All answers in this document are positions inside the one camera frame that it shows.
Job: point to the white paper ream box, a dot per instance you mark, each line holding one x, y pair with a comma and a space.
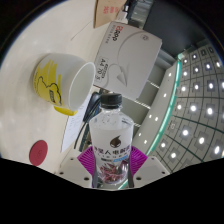
130, 56

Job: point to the black power adapter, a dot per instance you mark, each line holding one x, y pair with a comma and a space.
130, 6

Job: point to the flat round red coaster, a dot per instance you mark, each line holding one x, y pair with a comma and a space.
38, 152

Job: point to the round ceiling lights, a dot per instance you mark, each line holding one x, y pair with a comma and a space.
193, 108

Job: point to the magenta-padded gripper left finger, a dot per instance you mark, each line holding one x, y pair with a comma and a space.
86, 160

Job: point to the clear bottle with white label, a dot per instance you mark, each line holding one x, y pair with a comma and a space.
111, 133

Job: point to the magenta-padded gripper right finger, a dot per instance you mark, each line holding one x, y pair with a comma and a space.
138, 160

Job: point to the white and yellow mug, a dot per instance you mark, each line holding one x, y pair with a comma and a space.
53, 80

